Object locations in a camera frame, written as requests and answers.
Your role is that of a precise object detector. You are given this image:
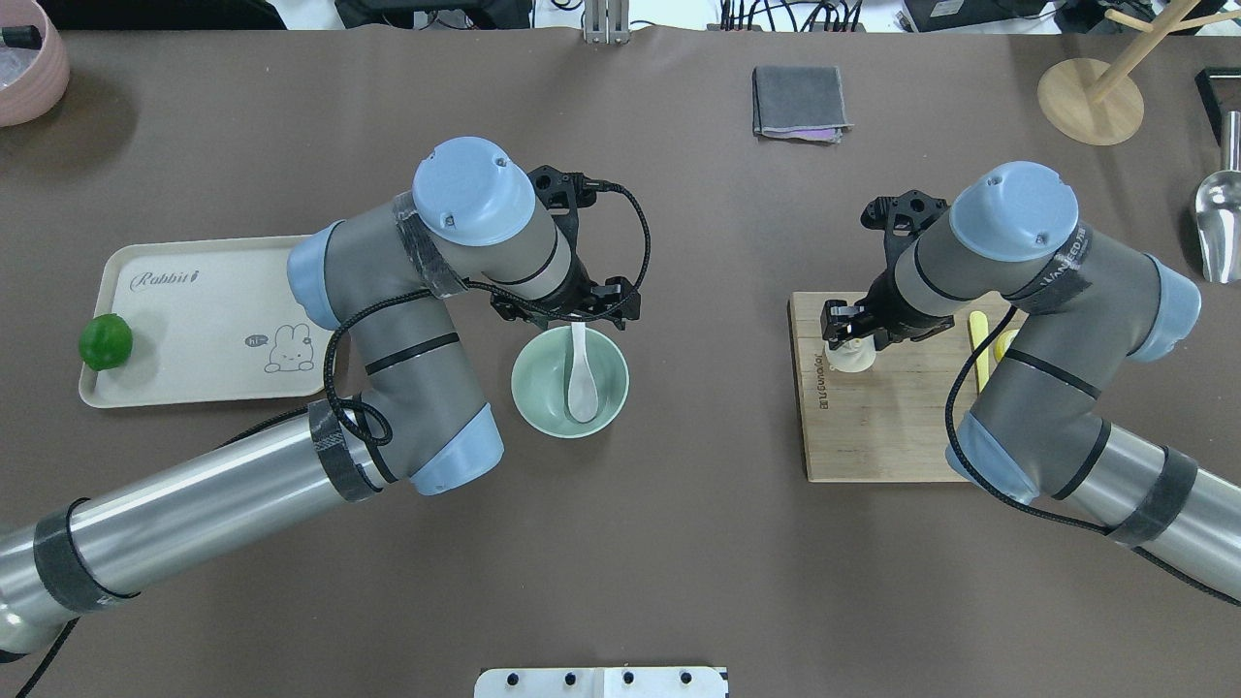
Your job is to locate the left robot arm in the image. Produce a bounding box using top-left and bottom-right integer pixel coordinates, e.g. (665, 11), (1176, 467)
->
(2, 137), (640, 662)

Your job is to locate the green lime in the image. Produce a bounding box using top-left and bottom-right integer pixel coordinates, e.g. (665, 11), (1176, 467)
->
(77, 313), (134, 373)

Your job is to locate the pink bowl with cubes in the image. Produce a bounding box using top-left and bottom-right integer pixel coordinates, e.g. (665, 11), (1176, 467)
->
(1, 1), (71, 128)

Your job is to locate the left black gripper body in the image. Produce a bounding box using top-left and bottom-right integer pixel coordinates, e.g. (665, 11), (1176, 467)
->
(530, 255), (609, 325)

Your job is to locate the metal scoop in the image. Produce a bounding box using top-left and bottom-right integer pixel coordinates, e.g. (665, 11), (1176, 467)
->
(1193, 111), (1240, 284)

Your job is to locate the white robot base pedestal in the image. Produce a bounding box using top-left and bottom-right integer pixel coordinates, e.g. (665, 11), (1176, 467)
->
(473, 664), (730, 697)

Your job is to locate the lower lemon half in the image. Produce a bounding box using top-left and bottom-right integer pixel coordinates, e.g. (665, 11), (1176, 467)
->
(992, 330), (1019, 363)

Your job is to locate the yellow plastic knife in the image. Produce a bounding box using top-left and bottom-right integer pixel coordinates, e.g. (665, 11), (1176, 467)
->
(968, 310), (990, 392)

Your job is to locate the bamboo cutting board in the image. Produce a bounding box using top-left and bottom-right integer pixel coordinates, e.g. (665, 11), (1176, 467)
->
(789, 291), (1009, 483)

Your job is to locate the mint green bowl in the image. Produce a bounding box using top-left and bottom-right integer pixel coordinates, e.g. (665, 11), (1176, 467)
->
(511, 325), (630, 440)

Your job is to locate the aluminium frame post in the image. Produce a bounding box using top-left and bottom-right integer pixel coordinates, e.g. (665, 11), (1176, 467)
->
(582, 0), (630, 45)

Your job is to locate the beige rabbit tray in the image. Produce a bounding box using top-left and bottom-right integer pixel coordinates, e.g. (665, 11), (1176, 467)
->
(79, 236), (330, 409)

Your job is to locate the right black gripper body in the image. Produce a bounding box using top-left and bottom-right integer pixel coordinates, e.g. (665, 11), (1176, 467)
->
(858, 272), (956, 343)

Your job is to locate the folded grey cloth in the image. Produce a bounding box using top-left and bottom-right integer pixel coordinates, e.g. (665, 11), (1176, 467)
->
(750, 65), (854, 144)

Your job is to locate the wooden mug tree stand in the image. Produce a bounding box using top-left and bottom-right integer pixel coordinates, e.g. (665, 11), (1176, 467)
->
(1037, 1), (1240, 147)

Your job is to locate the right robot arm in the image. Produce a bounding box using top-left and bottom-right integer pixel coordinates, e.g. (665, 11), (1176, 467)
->
(820, 161), (1240, 605)

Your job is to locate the white ceramic spoon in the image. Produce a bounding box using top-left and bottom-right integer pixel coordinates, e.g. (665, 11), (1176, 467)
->
(566, 322), (599, 424)

